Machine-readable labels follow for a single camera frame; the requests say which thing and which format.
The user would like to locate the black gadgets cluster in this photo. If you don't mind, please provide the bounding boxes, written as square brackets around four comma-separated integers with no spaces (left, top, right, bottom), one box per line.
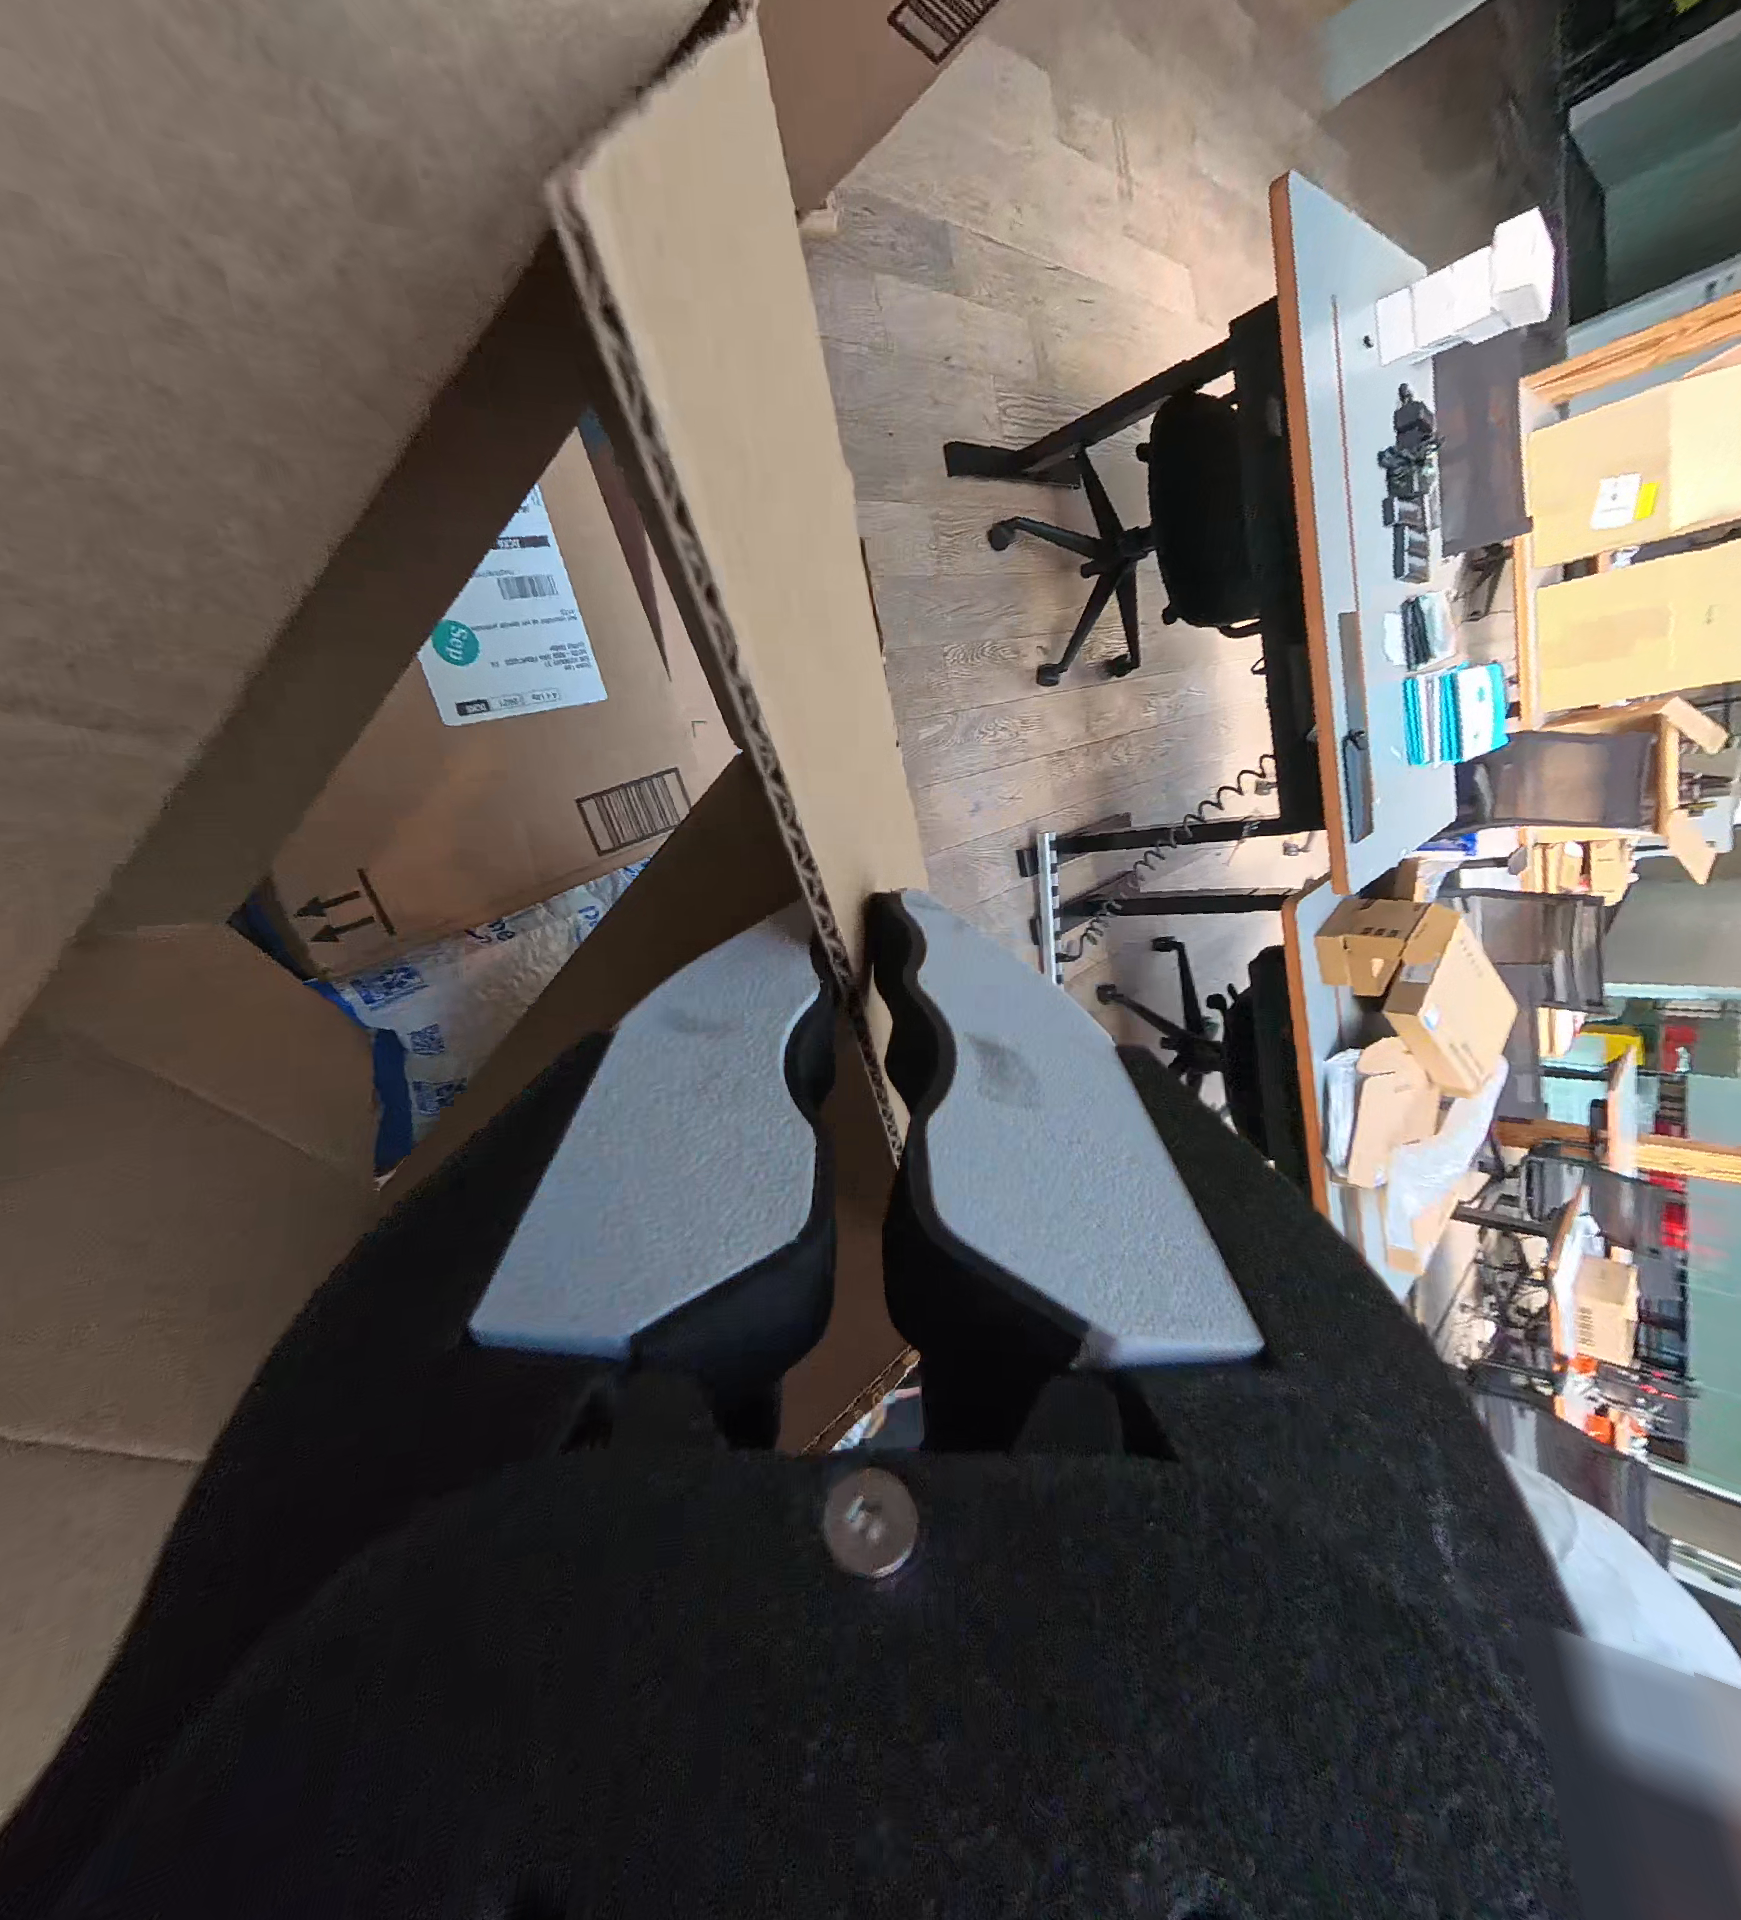
[1379,378,1445,583]

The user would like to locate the black office chair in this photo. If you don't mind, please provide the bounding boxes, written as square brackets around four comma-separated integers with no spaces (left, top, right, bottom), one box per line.
[1091,933,1315,1163]
[987,386,1274,692]

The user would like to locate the large cardboard box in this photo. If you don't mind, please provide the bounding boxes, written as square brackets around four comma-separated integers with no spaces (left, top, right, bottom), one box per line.
[0,0,1056,1920]

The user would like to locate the white small boxes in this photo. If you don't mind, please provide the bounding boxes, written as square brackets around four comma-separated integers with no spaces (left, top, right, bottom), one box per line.
[1374,206,1559,364]

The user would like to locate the plain closed cardboard box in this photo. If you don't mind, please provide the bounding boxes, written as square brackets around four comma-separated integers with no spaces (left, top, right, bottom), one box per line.
[1532,530,1741,716]

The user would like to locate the clear bubble wrap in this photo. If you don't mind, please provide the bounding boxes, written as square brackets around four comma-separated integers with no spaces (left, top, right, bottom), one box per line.
[1320,1034,1509,1279]

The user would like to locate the dark brown board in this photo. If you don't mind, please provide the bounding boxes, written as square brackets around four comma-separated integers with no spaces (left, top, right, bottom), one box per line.
[1428,340,1534,553]

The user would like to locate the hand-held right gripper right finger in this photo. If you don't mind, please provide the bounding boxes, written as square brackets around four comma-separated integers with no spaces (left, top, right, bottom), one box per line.
[865,888,1272,1456]

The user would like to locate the cardboard box with blue label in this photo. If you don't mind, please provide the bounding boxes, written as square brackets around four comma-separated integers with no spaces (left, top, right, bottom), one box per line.
[1312,894,1520,1100]

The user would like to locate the wooden shelf rack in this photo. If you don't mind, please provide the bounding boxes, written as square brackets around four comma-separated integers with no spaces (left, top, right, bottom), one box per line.
[1507,252,1741,1202]

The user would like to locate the cardboard box with white label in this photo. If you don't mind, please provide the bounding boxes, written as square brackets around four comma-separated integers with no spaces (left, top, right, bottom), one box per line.
[267,431,741,979]

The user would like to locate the black coiled cable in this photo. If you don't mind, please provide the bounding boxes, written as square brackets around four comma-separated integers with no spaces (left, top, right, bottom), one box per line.
[1066,754,1280,951]

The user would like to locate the white padded mailer blue print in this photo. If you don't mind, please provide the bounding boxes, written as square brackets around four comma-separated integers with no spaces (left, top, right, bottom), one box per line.
[314,858,670,1176]

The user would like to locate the grey wood-edged office desk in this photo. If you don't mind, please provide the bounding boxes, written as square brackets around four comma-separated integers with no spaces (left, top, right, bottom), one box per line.
[944,169,1478,903]
[1017,810,1419,1298]

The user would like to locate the stack of teal packets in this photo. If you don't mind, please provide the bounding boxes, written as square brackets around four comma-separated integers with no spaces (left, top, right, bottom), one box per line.
[1398,660,1513,769]

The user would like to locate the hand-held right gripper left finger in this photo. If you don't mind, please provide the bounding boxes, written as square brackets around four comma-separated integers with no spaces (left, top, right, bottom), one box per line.
[465,912,845,1452]

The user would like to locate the open cardboard box yellow label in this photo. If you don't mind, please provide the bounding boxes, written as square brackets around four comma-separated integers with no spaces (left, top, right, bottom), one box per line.
[1518,332,1741,570]

